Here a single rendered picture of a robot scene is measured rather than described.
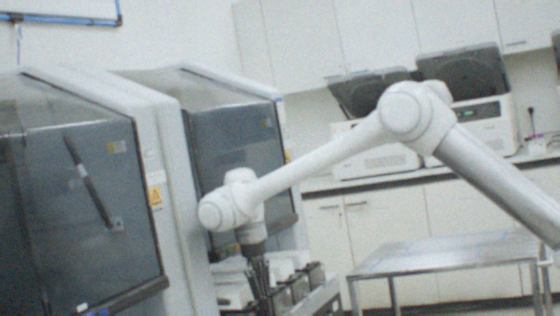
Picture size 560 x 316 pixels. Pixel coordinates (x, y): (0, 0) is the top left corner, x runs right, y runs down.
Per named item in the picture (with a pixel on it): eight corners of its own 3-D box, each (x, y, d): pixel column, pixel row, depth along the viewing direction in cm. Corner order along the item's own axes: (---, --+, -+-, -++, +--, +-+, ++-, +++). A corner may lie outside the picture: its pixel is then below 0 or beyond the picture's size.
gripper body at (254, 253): (247, 239, 207) (253, 270, 208) (234, 246, 200) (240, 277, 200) (270, 237, 204) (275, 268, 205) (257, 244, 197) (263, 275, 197)
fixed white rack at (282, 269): (206, 289, 240) (203, 272, 240) (220, 282, 250) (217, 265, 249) (284, 284, 228) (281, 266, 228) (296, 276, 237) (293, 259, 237)
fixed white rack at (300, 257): (227, 278, 254) (224, 261, 254) (239, 271, 263) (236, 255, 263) (302, 272, 242) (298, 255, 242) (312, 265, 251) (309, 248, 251)
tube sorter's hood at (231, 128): (84, 272, 220) (48, 79, 217) (180, 234, 275) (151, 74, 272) (218, 263, 199) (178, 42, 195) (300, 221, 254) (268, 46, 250)
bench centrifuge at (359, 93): (331, 183, 437) (313, 80, 433) (364, 169, 492) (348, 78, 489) (418, 171, 412) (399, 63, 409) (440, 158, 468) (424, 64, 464)
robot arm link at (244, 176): (238, 220, 208) (220, 229, 196) (228, 169, 208) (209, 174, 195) (272, 216, 205) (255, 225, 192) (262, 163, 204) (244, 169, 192)
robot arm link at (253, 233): (227, 227, 199) (231, 247, 200) (255, 224, 196) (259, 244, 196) (241, 221, 208) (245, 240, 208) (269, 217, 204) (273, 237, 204)
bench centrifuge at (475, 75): (424, 170, 411) (404, 55, 408) (443, 158, 468) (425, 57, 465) (516, 157, 389) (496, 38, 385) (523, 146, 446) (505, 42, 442)
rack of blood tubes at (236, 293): (158, 316, 213) (154, 297, 212) (175, 306, 222) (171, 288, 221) (241, 313, 200) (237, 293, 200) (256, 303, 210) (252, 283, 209)
